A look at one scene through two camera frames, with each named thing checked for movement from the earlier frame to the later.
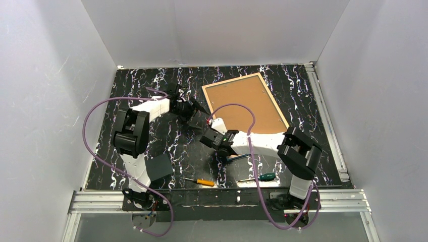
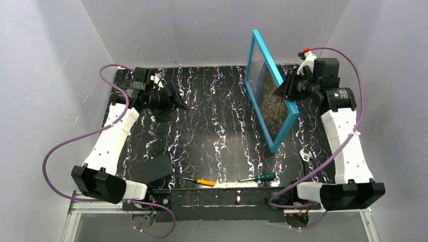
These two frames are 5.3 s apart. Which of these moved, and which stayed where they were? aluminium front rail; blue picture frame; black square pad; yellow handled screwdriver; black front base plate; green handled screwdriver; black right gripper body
Moved: black right gripper body; blue picture frame
Stayed: black front base plate; green handled screwdriver; aluminium front rail; yellow handled screwdriver; black square pad
